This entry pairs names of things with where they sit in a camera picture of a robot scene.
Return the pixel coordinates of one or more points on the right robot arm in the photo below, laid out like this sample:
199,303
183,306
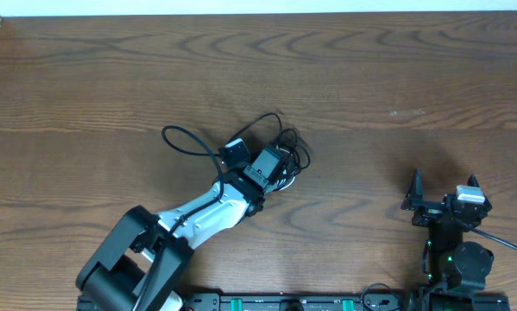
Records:
456,269

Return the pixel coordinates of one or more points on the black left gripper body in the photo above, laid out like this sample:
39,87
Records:
293,155

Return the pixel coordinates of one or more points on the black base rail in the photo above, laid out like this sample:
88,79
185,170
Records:
370,301

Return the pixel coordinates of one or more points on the clear tape scrap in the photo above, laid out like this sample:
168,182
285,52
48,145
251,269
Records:
407,113

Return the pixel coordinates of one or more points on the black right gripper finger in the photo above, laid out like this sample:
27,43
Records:
414,197
472,181

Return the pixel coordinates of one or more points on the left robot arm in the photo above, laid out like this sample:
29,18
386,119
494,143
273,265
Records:
139,264

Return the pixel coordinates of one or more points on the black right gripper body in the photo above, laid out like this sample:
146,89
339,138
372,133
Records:
433,206

